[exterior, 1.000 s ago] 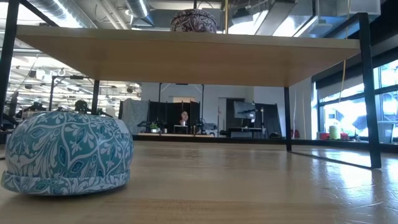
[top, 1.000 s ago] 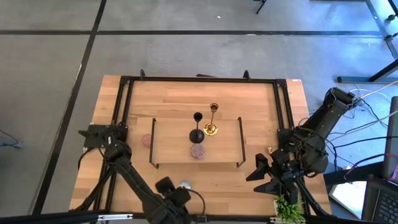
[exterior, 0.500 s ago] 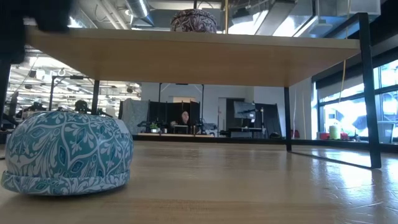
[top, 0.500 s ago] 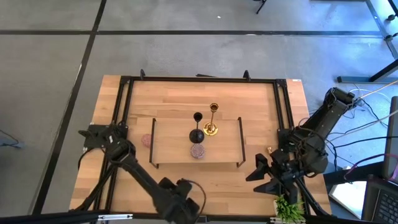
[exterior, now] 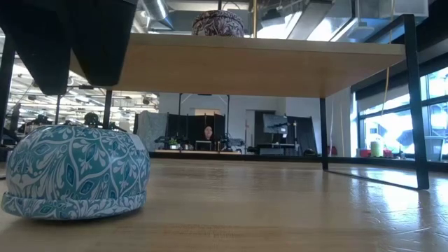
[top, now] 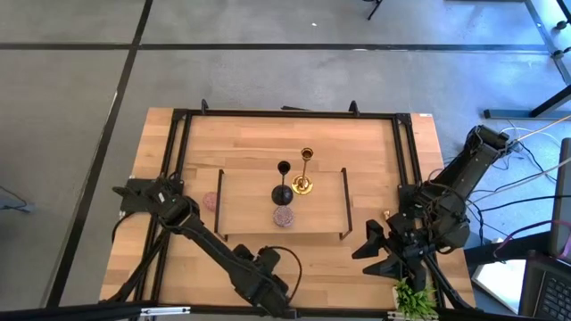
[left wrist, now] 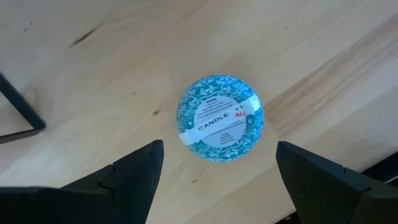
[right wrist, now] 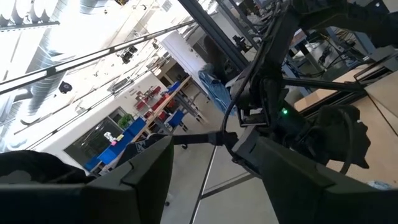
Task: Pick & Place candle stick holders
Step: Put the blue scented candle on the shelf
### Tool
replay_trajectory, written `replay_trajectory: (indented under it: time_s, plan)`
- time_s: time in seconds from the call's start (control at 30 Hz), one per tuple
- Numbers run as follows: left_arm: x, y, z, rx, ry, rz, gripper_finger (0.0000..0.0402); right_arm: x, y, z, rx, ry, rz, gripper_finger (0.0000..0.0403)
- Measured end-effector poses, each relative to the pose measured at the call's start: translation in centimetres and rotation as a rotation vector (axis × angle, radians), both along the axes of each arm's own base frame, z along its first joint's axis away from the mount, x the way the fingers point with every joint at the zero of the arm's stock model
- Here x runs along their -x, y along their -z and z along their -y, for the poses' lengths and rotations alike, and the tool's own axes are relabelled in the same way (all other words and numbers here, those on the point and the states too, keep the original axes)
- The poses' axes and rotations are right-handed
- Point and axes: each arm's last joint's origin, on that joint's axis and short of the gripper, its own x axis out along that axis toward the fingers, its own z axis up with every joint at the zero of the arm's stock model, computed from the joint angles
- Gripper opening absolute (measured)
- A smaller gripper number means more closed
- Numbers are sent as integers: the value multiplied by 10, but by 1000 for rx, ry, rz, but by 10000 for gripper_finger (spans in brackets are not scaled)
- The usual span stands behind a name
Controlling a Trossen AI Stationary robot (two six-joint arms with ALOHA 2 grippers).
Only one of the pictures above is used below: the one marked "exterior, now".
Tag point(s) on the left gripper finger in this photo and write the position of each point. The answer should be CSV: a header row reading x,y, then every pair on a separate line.
x,y
101,38
35,42

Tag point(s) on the purple patterned candle tin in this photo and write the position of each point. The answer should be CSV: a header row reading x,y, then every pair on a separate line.
x,y
217,24

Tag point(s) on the teal patterned candle tin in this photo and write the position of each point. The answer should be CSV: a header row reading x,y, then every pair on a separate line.
x,y
77,168

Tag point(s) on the wooden riser shelf black frame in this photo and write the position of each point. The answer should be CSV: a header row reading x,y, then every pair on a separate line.
x,y
245,66

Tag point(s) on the person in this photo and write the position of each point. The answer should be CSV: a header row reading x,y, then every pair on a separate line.
x,y
91,119
208,133

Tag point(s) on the grey fabric panel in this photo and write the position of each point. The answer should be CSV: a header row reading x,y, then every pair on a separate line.
x,y
150,129

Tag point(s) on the black curtain partition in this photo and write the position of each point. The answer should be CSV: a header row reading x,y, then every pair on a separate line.
x,y
189,120

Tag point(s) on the small background potted plant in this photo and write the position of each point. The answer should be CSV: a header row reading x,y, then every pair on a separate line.
x,y
173,143

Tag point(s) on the black low desk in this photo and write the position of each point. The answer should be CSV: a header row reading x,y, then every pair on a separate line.
x,y
269,147

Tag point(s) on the red background object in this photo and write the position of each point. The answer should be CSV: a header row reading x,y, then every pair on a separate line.
x,y
332,150

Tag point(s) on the green cylinder container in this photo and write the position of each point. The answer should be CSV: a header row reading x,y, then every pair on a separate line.
x,y
377,148

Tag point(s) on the black metal rig frame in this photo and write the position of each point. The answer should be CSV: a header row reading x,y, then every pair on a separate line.
x,y
57,110

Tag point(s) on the wall monitor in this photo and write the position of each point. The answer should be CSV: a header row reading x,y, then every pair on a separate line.
x,y
275,123

